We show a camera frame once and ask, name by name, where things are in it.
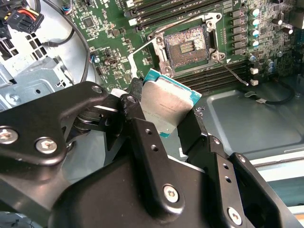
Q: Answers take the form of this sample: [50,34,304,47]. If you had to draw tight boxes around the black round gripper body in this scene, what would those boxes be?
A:
[48,152,223,228]

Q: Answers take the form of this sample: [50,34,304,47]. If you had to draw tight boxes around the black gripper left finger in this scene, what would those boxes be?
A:
[0,77,187,217]

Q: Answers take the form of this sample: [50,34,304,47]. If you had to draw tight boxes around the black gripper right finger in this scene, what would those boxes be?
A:
[177,108,293,228]

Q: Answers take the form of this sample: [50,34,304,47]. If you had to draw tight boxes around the silver CPU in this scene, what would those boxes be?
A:
[141,68,202,138]

